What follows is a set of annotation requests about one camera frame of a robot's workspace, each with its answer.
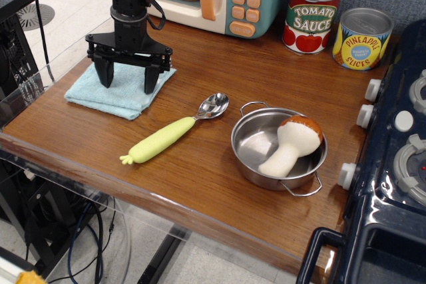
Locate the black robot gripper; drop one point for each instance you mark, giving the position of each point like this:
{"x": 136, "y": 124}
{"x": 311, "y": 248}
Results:
{"x": 128, "y": 44}

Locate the light blue cloth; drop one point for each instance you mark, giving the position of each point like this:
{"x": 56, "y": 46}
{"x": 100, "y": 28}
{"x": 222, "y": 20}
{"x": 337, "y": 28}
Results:
{"x": 125, "y": 97}

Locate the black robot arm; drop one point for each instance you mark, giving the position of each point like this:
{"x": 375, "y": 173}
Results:
{"x": 135, "y": 7}

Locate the small steel pan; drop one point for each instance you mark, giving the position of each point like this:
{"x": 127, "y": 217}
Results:
{"x": 254, "y": 139}

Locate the black side desk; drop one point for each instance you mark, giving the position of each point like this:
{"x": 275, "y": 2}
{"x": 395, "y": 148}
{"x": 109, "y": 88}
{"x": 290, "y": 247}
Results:
{"x": 16, "y": 1}

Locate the round floor vent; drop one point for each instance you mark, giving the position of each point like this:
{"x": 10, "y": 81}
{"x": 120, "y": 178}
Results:
{"x": 32, "y": 16}

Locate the clear acrylic table guard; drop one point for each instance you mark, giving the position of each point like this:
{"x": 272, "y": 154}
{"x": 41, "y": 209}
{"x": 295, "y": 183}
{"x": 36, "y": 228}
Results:
{"x": 125, "y": 212}

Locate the plush brown white mushroom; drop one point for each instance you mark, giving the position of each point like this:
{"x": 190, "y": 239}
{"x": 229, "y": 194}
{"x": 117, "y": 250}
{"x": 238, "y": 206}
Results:
{"x": 298, "y": 136}

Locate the black table leg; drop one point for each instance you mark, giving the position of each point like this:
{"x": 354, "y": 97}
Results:
{"x": 160, "y": 260}

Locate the tomato sauce can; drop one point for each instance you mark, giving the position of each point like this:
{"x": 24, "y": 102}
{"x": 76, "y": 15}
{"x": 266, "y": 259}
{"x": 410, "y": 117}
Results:
{"x": 308, "y": 25}

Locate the pineapple slices can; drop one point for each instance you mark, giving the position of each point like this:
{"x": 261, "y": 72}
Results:
{"x": 362, "y": 38}

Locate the dark blue toy stove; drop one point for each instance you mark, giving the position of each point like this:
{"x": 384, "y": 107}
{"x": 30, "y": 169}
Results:
{"x": 383, "y": 240}

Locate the spoon with green handle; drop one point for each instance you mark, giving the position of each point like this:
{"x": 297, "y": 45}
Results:
{"x": 153, "y": 145}

